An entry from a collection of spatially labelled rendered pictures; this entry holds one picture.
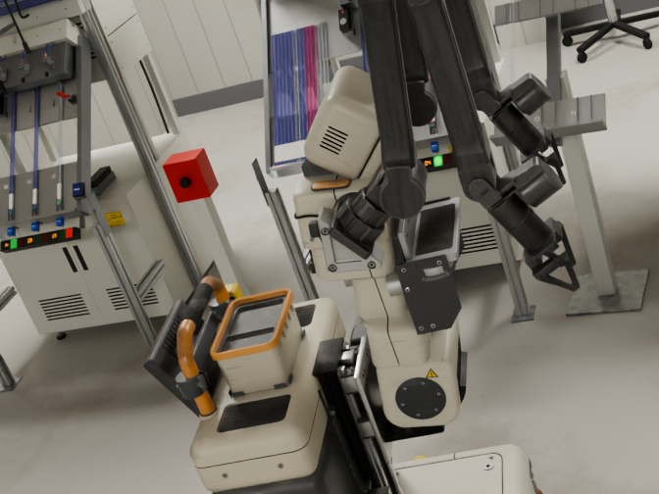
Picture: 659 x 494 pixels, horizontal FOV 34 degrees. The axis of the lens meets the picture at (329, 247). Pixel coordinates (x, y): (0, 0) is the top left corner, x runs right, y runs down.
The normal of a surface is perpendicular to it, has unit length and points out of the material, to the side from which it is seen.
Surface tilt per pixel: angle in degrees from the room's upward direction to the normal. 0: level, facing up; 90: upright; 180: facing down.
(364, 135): 90
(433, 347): 8
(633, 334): 0
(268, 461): 90
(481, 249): 90
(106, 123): 90
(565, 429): 0
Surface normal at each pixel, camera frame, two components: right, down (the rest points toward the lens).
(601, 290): -0.34, 0.50
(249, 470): -0.13, 0.47
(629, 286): -0.31, -0.86
